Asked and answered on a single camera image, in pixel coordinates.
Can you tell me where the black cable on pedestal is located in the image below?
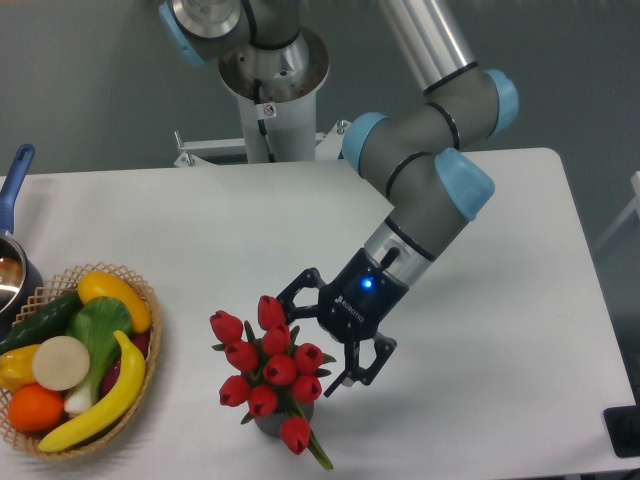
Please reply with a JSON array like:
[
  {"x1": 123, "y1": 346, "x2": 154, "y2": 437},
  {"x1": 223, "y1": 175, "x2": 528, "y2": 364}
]
[{"x1": 252, "y1": 78, "x2": 277, "y2": 164}]

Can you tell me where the dark red vegetable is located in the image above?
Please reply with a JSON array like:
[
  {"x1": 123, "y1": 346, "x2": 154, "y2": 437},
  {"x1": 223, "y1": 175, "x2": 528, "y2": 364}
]
[{"x1": 101, "y1": 331, "x2": 150, "y2": 397}]

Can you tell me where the yellow bell pepper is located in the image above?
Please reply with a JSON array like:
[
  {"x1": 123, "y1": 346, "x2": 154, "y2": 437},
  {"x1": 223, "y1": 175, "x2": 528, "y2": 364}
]
[{"x1": 1, "y1": 344, "x2": 40, "y2": 392}]

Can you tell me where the green cucumber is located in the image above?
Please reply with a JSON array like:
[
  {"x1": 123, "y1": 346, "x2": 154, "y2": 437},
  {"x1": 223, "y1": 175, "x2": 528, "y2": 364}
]
[{"x1": 1, "y1": 291, "x2": 83, "y2": 354}]

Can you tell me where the green bok choy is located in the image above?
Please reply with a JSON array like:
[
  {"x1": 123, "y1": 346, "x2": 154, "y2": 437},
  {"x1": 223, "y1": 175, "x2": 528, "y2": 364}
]
[{"x1": 64, "y1": 296, "x2": 132, "y2": 417}]

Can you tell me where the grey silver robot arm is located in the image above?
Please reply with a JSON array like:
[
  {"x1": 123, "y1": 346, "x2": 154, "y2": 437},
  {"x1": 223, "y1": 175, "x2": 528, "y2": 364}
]
[{"x1": 159, "y1": 1, "x2": 519, "y2": 385}]

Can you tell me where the orange fruit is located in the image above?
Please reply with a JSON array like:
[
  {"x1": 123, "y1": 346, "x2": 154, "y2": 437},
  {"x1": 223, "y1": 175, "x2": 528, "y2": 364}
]
[{"x1": 8, "y1": 384, "x2": 64, "y2": 432}]

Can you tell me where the white furniture part right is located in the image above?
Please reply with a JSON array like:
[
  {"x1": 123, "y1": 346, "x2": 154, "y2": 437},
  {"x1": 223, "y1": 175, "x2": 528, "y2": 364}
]
[{"x1": 594, "y1": 171, "x2": 639, "y2": 255}]

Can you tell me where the blue handled saucepan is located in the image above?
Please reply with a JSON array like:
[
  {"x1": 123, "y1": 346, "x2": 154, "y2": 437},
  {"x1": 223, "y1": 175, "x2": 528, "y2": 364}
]
[{"x1": 1, "y1": 144, "x2": 43, "y2": 338}]

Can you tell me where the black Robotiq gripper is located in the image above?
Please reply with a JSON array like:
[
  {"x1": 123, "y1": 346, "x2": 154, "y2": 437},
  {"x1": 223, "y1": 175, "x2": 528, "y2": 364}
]
[{"x1": 275, "y1": 248, "x2": 411, "y2": 400}]

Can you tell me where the yellow banana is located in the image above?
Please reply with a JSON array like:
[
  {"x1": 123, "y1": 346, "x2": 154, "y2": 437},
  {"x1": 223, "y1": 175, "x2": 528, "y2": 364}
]
[{"x1": 38, "y1": 330, "x2": 146, "y2": 453}]

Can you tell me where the dark grey ribbed vase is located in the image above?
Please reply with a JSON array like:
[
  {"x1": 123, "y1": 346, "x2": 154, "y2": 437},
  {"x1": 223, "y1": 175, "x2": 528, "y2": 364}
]
[{"x1": 253, "y1": 400, "x2": 315, "y2": 438}]

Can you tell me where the black device at edge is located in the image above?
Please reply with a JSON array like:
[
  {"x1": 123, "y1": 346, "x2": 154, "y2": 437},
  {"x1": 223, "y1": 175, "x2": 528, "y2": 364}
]
[{"x1": 603, "y1": 405, "x2": 639, "y2": 458}]

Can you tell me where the white metal base frame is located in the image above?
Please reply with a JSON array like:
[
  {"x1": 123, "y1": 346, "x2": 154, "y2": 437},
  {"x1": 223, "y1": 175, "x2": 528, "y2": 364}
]
[{"x1": 173, "y1": 119, "x2": 351, "y2": 168}]

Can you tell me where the red tulip bouquet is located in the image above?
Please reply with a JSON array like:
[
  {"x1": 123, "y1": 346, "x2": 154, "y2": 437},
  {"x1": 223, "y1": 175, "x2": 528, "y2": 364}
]
[{"x1": 209, "y1": 296, "x2": 334, "y2": 470}]

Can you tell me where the woven wicker basket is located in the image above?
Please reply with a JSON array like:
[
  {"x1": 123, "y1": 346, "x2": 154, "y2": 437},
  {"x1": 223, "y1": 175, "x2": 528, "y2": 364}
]
[{"x1": 1, "y1": 262, "x2": 162, "y2": 461}]

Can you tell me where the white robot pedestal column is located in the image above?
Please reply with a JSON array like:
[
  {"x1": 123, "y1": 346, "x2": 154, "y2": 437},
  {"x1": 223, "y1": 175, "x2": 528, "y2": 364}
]
[{"x1": 218, "y1": 26, "x2": 329, "y2": 164}]

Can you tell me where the beige round slice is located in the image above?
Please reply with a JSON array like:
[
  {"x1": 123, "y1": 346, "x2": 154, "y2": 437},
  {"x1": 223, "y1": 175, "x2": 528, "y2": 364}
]
[{"x1": 31, "y1": 336, "x2": 90, "y2": 391}]

